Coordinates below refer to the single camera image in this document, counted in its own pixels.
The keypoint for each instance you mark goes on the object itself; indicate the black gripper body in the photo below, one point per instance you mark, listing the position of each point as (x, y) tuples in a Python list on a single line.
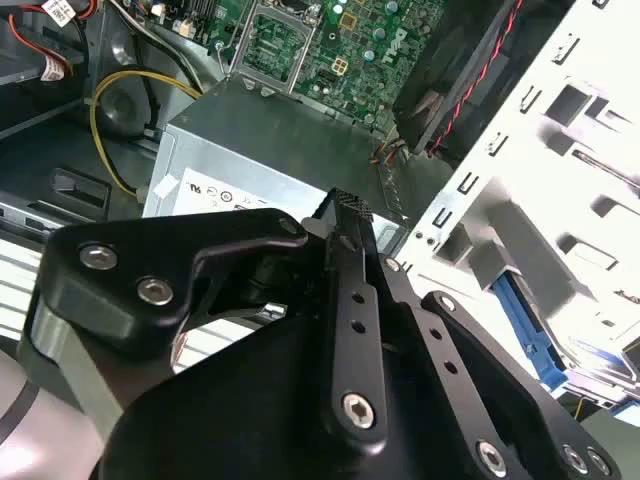
[(225, 425)]

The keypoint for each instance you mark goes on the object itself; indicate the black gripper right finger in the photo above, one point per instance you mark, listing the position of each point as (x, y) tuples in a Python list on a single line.
[(500, 400)]

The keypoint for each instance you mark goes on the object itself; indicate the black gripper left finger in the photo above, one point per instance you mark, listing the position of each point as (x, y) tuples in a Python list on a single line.
[(110, 300)]

